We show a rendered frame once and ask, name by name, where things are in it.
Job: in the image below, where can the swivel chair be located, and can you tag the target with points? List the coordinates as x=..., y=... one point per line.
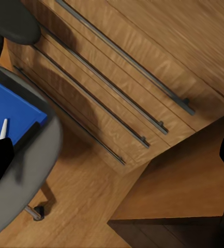
x=29, y=170

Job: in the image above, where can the folder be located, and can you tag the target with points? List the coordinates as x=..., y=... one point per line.
x=23, y=119

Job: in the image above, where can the cabinet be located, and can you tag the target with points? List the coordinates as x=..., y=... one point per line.
x=129, y=78
x=178, y=201

